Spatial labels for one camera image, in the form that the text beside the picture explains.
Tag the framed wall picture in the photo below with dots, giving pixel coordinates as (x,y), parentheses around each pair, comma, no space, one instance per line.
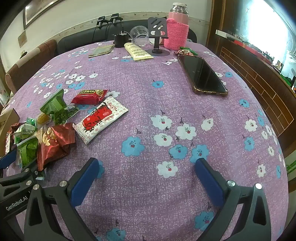
(39,11)

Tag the green and red snack packet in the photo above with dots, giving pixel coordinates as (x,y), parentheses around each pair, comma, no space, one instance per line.
(187,51)

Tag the green bamboo wall sticker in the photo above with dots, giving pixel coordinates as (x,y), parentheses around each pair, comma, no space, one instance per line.
(291,166)

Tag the clear glass jar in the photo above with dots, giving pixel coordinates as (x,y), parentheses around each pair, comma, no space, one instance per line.
(140,34)

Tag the plain green snack packet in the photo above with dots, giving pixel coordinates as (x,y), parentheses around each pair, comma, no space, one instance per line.
(52,102)

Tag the black phone stand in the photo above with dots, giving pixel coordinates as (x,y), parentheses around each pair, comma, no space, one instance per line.
(157,24)

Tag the pink flask with knitted sleeve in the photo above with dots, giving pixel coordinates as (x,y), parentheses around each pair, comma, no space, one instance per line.
(177,32)

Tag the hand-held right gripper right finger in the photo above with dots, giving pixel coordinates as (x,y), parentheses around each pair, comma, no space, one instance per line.
(208,183)

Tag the green striped snack packet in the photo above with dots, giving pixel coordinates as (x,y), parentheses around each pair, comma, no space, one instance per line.
(27,151)

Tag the window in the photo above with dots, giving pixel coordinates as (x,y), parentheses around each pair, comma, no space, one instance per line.
(266,25)

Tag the small black cup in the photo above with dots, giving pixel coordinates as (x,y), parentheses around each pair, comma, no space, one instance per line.
(120,41)

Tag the cardboard box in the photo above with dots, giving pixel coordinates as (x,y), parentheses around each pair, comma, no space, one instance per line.
(7,120)

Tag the olive flat packet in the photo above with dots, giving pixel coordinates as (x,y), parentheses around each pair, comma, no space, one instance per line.
(101,50)

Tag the dark red foil snack packet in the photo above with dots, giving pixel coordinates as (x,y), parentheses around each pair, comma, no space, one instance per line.
(55,143)

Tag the green pea packet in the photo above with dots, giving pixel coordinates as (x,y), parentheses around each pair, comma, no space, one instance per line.
(66,114)

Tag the black clamp mount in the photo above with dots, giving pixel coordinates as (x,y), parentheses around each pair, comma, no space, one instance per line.
(115,18)
(101,21)

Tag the white and red snack packet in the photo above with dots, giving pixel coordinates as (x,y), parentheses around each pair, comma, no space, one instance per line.
(99,120)

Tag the brown chair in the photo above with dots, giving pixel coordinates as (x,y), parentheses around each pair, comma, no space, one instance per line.
(27,64)

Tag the black sofa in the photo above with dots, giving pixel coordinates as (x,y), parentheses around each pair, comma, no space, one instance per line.
(81,38)

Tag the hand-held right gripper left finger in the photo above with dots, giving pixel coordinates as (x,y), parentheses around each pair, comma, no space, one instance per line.
(85,183)

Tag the green and white candy packet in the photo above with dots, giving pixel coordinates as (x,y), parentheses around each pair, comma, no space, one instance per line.
(23,133)

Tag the wooden cabinet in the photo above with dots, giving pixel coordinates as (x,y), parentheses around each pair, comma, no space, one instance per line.
(254,76)

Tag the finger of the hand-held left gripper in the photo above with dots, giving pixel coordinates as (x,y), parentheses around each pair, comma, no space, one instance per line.
(7,160)
(25,177)

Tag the yellow candy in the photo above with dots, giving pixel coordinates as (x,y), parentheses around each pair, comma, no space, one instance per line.
(44,118)

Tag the brown snack packet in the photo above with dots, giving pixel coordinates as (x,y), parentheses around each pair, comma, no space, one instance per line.
(10,134)

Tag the yellow snack bar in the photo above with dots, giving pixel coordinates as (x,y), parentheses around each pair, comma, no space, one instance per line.
(137,52)

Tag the purple floral tablecloth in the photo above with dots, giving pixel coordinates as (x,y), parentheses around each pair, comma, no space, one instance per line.
(150,104)

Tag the black smartphone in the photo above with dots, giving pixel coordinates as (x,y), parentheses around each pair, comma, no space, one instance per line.
(201,71)

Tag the small green candy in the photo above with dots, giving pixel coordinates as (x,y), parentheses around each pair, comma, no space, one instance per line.
(31,121)

